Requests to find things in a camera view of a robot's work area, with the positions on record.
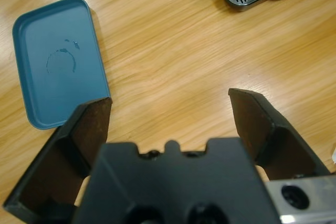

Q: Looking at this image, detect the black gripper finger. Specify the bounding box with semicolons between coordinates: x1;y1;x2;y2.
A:
227;88;332;182
3;97;113;222

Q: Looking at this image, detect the teal plastic tray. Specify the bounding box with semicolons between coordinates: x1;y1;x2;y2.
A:
12;0;111;132

